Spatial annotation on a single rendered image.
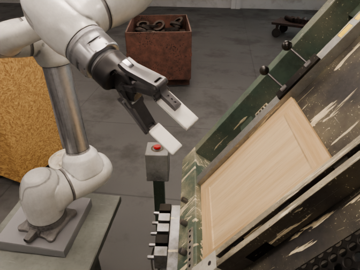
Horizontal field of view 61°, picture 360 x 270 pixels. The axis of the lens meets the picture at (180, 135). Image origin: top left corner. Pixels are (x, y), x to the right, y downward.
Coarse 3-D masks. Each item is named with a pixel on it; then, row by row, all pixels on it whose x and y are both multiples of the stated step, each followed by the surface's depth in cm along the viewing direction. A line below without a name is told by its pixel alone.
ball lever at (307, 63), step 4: (288, 40) 112; (284, 44) 111; (288, 44) 111; (284, 48) 112; (288, 48) 112; (296, 52) 112; (300, 56) 111; (304, 60) 111; (308, 60) 110; (304, 64) 111; (308, 64) 110
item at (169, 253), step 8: (160, 208) 146; (168, 208) 146; (176, 208) 149; (160, 216) 142; (168, 216) 142; (176, 216) 145; (160, 224) 138; (168, 224) 138; (176, 224) 141; (152, 232) 138; (160, 232) 135; (168, 232) 135; (176, 232) 137; (160, 240) 130; (168, 240) 133; (176, 240) 133; (160, 248) 127; (168, 248) 130; (176, 248) 130; (152, 256) 128; (160, 256) 124; (168, 256) 127; (176, 256) 127; (152, 264) 140; (160, 264) 127; (168, 264) 123; (176, 264) 123
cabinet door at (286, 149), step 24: (288, 120) 109; (264, 144) 114; (288, 144) 102; (312, 144) 91; (240, 168) 120; (264, 168) 106; (288, 168) 95; (312, 168) 86; (216, 192) 126; (240, 192) 111; (264, 192) 99; (216, 216) 116; (240, 216) 103; (216, 240) 108
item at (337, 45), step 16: (352, 32) 102; (336, 48) 105; (320, 64) 108; (304, 80) 112; (288, 96) 116; (272, 112) 119; (256, 128) 124; (240, 144) 128; (224, 160) 133; (208, 176) 138
